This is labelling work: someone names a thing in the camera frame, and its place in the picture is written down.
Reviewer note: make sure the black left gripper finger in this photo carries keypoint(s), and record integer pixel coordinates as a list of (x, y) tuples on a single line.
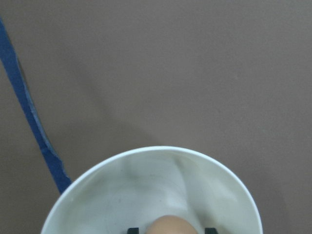
[(133, 230)]

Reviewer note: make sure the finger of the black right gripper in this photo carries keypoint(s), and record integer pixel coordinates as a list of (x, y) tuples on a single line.
[(211, 231)]

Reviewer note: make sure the brown egg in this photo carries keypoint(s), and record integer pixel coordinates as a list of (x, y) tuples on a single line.
[(170, 224)]

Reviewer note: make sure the white ceramic bowl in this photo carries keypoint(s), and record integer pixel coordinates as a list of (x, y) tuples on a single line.
[(134, 188)]

